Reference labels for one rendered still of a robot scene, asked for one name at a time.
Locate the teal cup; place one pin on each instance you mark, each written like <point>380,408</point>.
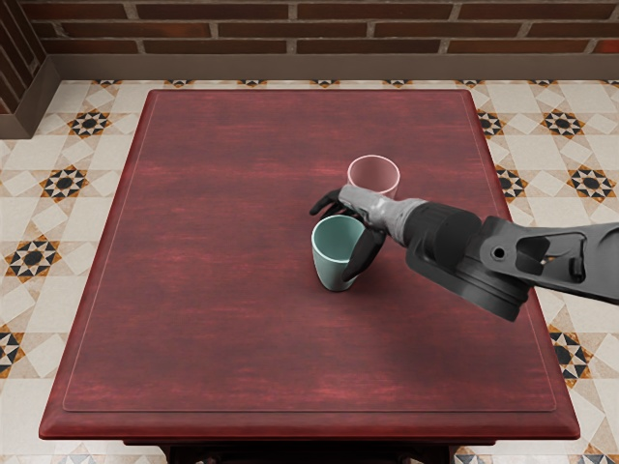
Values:
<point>331,251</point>

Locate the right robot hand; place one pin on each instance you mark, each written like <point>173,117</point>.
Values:
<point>374,210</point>

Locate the pink cup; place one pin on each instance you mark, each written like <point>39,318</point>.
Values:
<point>373,175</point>

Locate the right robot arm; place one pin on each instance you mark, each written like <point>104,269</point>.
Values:
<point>488,258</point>

